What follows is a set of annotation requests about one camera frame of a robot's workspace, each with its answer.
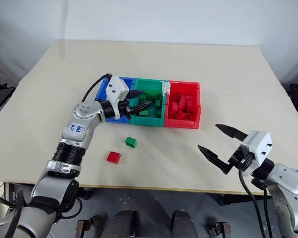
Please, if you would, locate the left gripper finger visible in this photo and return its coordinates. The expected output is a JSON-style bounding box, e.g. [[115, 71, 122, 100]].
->
[[127, 91, 146, 100], [129, 101, 152, 116]]

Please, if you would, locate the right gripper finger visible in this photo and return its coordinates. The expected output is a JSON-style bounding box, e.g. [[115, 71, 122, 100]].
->
[[215, 123, 249, 143], [197, 145, 232, 176]]

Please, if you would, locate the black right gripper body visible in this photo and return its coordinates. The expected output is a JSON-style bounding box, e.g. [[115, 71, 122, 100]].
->
[[228, 145, 254, 172]]

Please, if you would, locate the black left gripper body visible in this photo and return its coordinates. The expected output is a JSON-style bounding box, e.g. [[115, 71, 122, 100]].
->
[[119, 98, 135, 118]]

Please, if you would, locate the green plastic bin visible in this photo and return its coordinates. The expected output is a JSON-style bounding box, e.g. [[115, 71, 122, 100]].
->
[[128, 78, 170, 127]]

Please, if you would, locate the blue plastic bin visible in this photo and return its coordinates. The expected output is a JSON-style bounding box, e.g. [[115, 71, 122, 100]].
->
[[94, 76, 138, 124]]

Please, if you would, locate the white tape strip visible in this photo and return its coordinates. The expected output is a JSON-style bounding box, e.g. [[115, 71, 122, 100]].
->
[[161, 81, 171, 96]]

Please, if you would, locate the red plastic bin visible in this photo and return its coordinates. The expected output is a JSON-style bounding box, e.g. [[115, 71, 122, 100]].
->
[[163, 81, 202, 130]]

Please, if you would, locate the dark rounded shape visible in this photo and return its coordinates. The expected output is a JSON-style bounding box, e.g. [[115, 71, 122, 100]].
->
[[170, 209, 199, 238], [107, 209, 140, 238]]

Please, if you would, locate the black stand base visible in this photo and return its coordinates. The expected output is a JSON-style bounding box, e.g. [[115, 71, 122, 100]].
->
[[0, 74, 16, 108]]

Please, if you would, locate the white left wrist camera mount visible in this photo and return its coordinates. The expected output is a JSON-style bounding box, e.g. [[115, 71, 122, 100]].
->
[[105, 76, 130, 120]]

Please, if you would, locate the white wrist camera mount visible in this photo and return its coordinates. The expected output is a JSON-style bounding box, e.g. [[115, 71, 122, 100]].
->
[[105, 76, 130, 120], [239, 130, 273, 175]]

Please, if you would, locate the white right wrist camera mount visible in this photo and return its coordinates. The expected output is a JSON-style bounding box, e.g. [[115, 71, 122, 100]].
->
[[239, 130, 273, 175]]

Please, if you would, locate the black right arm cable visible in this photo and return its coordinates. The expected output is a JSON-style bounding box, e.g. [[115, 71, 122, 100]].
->
[[237, 168, 274, 238]]

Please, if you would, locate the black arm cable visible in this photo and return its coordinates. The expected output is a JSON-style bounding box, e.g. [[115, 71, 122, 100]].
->
[[80, 72, 112, 103], [237, 168, 274, 238]]

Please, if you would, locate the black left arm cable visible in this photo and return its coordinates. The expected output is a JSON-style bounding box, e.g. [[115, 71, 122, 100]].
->
[[80, 72, 112, 103]]

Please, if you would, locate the brown metal bracket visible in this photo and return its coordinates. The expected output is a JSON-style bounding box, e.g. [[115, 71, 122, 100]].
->
[[76, 215, 101, 238], [208, 221, 232, 238]]

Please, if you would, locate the black shoulder cable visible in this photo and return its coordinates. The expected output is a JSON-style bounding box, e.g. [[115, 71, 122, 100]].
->
[[0, 187, 26, 238]]

